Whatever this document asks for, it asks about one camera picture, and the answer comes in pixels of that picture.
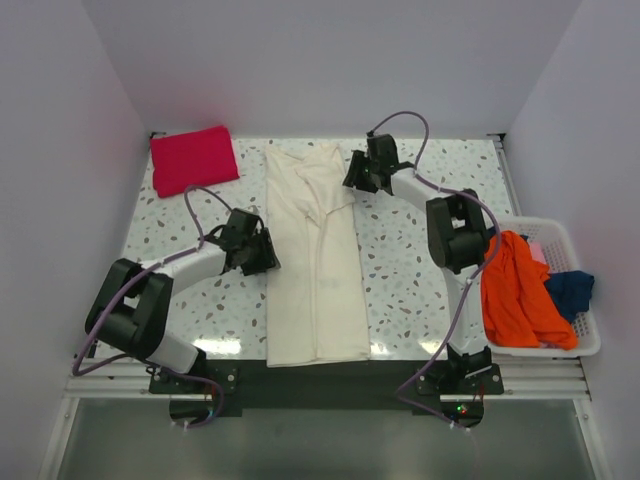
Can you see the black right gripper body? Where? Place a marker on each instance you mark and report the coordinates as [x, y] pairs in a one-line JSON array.
[[361, 172]]

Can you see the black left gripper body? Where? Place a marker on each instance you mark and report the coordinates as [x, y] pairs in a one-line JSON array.
[[259, 255]]

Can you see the cream white t shirt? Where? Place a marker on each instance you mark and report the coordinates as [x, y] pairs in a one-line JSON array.
[[316, 311]]

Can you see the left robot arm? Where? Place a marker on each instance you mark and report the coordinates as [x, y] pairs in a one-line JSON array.
[[131, 309]]

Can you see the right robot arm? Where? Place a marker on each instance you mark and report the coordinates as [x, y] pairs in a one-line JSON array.
[[457, 238]]

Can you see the folded red t shirt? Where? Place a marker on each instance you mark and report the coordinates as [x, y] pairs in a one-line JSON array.
[[201, 158]]

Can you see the pink garment in basket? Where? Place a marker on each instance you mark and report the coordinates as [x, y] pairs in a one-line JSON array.
[[537, 252]]

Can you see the white plastic laundry basket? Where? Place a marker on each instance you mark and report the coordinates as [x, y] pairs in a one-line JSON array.
[[560, 255]]

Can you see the orange t shirt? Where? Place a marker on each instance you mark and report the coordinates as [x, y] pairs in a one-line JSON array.
[[518, 311]]

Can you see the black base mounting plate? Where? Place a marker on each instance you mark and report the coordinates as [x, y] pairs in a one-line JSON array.
[[371, 385]]

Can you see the navy blue t shirt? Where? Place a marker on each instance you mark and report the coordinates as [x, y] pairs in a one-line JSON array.
[[571, 291]]

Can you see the aluminium table frame rail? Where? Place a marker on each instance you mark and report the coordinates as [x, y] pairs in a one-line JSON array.
[[407, 309]]

